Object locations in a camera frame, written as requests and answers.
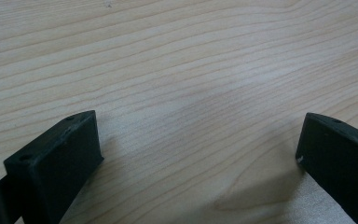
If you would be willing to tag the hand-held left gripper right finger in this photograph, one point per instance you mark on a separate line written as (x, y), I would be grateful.
(338, 161)

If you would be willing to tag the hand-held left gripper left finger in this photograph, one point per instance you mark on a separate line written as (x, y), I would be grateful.
(56, 161)

